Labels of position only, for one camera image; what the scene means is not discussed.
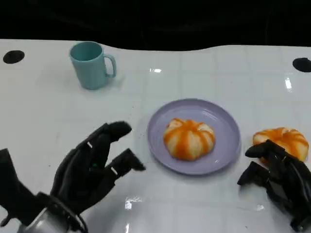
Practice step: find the orange and white bread roll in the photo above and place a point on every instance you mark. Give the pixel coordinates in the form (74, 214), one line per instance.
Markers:
(189, 140)
(279, 136)

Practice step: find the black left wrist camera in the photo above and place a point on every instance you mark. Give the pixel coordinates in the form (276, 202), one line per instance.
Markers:
(14, 191)

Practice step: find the pale green mug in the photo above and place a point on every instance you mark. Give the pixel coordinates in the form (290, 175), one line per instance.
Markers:
(91, 70)

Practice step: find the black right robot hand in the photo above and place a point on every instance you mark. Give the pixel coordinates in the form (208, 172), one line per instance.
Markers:
(286, 184)

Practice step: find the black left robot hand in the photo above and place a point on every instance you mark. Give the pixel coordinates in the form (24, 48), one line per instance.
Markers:
(80, 174)

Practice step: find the lilac plate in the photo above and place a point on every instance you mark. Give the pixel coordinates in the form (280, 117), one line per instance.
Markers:
(218, 126)

